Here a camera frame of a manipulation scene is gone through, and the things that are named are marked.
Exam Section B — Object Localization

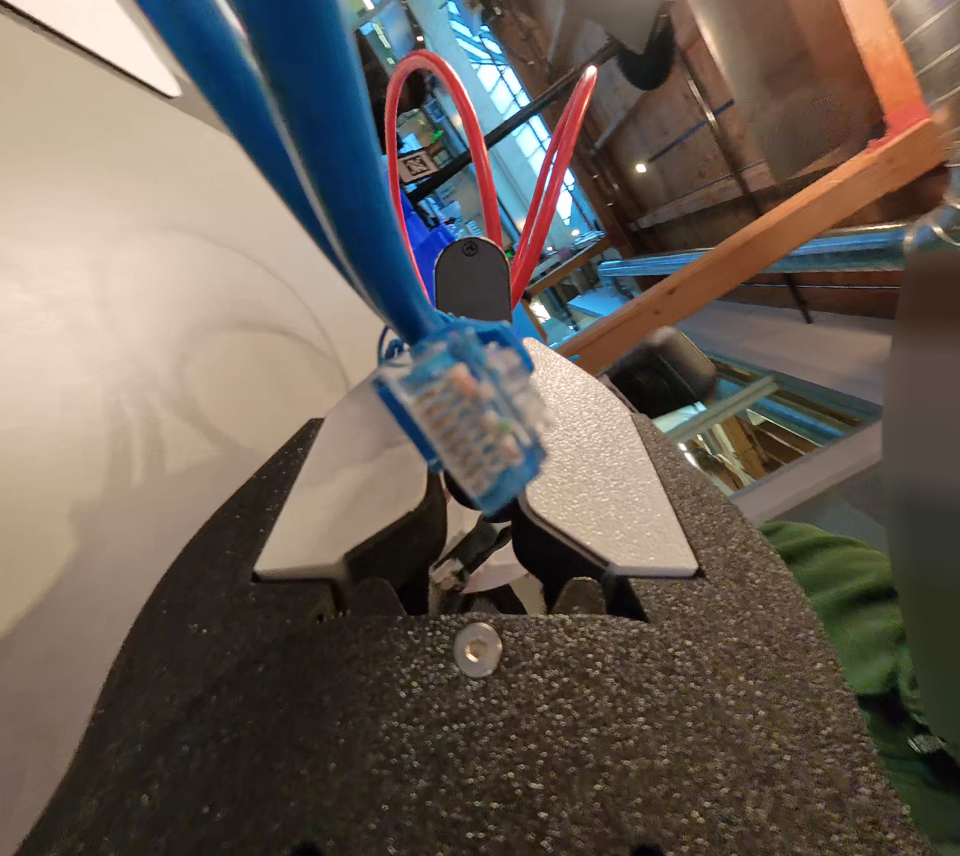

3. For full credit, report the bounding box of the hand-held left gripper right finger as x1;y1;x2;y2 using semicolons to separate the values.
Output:
510;336;702;580

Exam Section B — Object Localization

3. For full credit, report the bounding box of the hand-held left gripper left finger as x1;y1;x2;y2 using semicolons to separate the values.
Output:
253;376;451;583

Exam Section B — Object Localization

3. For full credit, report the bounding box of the red ethernet cable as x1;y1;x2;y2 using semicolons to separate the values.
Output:
384;49;600;308

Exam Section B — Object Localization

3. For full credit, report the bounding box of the blue ethernet cable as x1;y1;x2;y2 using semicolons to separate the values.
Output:
63;0;556;520

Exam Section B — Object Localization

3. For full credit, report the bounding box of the black boom pole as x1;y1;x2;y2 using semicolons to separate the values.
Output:
405;39;624;201

